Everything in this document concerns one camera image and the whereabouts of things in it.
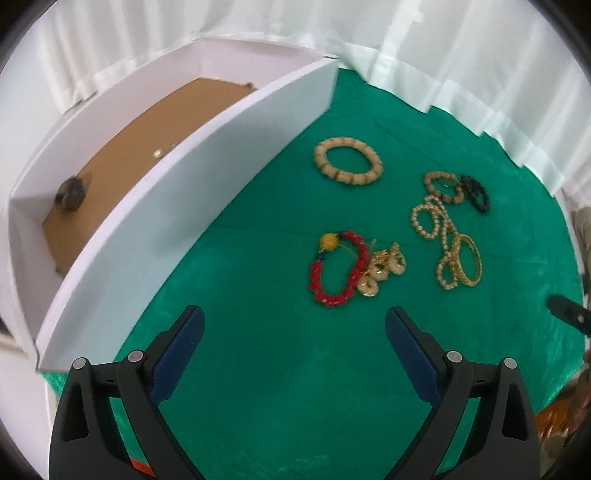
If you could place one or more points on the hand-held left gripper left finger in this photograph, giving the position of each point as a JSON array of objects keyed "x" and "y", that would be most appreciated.
[{"x": 182, "y": 344}]

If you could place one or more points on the gold disc charm jewelry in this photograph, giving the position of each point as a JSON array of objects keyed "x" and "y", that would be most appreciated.
[{"x": 397, "y": 263}]

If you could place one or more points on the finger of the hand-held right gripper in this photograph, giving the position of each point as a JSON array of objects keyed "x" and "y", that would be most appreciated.
[{"x": 565, "y": 309}]

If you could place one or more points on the gold bangle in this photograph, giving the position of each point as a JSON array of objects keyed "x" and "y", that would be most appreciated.
[{"x": 475, "y": 263}]

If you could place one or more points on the white curtain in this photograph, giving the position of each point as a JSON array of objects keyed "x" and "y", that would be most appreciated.
[{"x": 461, "y": 55}]

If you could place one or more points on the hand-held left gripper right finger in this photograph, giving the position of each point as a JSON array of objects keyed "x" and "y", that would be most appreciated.
[{"x": 411, "y": 346}]

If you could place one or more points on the silver wristwatch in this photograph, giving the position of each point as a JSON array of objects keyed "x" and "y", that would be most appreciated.
[{"x": 71, "y": 194}]

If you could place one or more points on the white cardboard box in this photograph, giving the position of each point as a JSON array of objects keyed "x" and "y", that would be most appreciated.
[{"x": 194, "y": 198}]

